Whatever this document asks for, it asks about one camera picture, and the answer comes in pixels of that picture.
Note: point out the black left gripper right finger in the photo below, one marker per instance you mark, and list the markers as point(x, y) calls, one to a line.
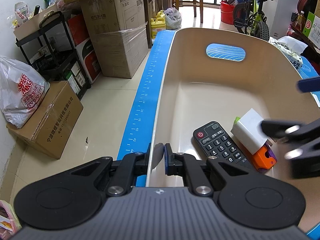
point(245, 196)

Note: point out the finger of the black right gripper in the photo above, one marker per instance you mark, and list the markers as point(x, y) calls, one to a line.
point(309, 85)
point(303, 142)

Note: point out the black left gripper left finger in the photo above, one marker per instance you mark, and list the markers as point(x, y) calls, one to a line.
point(72, 197)

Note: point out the white power adapter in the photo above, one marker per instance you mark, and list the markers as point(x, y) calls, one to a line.
point(248, 131)

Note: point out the beige plastic storage bin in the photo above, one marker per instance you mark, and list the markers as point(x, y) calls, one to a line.
point(200, 183)

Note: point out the orange green toy knife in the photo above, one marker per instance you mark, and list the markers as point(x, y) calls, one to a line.
point(263, 160)

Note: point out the white tissue pack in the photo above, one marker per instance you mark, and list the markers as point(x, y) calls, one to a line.
point(291, 48)

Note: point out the green white carton box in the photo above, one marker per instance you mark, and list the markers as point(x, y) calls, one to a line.
point(312, 29)

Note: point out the black remote control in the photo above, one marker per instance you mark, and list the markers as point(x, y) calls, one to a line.
point(215, 141)

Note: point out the brown cardboard box on floor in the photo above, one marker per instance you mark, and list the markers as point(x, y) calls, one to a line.
point(49, 128)

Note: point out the white chest freezer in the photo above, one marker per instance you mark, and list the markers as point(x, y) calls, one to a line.
point(278, 13)

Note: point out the blue silicone baking mat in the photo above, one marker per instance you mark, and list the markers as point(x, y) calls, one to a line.
point(142, 94)

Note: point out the green black kids bicycle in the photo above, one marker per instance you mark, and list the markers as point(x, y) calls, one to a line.
point(249, 19)

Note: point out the red plastic bucket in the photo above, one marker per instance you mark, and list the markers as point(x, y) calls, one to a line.
point(227, 13)

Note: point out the white red plastic bag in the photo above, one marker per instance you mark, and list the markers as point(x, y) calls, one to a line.
point(22, 91)

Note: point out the black metal shelf rack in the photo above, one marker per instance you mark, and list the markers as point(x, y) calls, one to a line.
point(56, 64)

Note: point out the grey plastic bag on floor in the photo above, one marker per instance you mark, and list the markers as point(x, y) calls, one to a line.
point(173, 18)

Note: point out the red white appliance box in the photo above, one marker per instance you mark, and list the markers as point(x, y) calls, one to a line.
point(84, 47)

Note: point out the large wrapped cardboard box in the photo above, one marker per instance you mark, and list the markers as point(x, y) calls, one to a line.
point(120, 53)

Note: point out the yellow detergent jug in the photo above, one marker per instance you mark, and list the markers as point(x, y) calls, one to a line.
point(157, 24)

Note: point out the middle stacked cardboard box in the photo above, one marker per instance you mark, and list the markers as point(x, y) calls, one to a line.
point(103, 16)

